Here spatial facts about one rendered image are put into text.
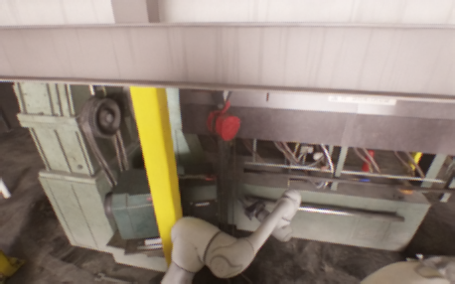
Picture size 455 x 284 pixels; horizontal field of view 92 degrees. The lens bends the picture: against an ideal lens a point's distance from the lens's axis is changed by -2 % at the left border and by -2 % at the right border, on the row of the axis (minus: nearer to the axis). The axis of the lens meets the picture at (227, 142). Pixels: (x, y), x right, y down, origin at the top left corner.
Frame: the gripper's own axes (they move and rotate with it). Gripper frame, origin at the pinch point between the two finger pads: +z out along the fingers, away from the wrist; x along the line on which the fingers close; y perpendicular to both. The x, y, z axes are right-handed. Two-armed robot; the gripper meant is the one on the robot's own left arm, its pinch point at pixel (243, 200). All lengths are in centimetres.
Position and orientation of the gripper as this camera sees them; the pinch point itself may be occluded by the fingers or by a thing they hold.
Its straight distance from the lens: 156.0
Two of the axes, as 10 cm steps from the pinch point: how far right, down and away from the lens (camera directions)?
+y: 0.0, 8.8, 4.7
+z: -6.1, -3.7, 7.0
